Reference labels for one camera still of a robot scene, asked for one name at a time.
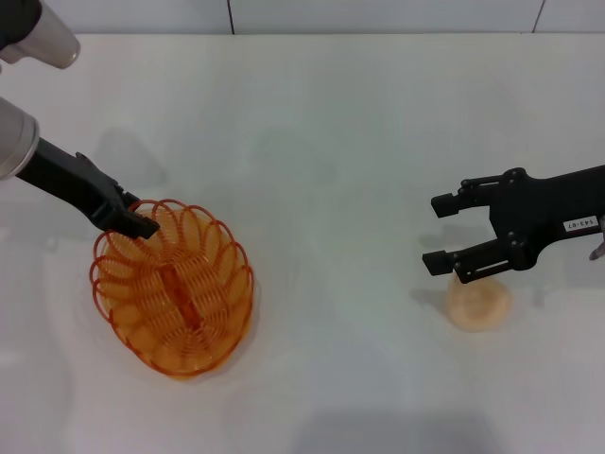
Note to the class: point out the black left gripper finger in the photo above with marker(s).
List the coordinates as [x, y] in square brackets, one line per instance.
[142, 226]

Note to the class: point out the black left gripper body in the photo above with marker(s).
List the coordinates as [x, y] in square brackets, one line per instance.
[80, 186]

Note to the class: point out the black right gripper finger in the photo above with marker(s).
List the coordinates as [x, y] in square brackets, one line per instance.
[446, 204]
[437, 262]

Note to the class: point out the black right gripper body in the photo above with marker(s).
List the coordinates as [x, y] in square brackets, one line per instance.
[534, 213]

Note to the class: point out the pale round bread bun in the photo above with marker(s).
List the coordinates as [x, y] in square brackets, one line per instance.
[479, 309]

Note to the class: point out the orange woven plastic basket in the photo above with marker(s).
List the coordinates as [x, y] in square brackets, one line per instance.
[189, 307]

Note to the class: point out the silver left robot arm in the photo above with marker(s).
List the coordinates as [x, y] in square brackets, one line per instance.
[16, 142]

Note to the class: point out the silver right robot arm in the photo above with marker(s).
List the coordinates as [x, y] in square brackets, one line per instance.
[599, 247]

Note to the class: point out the white printed label sticker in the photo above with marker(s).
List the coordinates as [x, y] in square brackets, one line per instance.
[580, 224]

